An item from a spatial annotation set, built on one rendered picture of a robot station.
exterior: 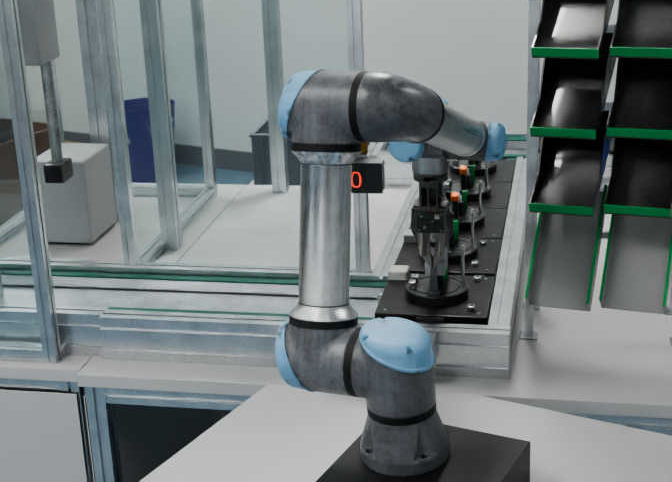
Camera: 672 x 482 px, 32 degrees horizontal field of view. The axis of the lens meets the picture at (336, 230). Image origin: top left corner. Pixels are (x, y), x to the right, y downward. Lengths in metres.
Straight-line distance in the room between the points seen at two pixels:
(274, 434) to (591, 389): 0.65
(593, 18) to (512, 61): 3.75
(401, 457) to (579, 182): 0.81
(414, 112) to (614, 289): 0.79
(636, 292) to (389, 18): 4.13
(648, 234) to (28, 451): 1.45
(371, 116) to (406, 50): 4.58
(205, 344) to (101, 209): 0.96
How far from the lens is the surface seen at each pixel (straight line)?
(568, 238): 2.54
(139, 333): 2.59
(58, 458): 2.75
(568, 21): 2.45
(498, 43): 6.20
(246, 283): 2.77
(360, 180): 2.62
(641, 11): 2.48
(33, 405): 2.70
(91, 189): 3.35
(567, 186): 2.49
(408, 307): 2.52
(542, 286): 2.50
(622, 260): 2.53
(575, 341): 2.64
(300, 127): 1.90
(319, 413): 2.33
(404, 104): 1.86
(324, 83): 1.89
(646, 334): 2.70
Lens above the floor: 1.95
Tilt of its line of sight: 19 degrees down
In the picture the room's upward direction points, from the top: 2 degrees counter-clockwise
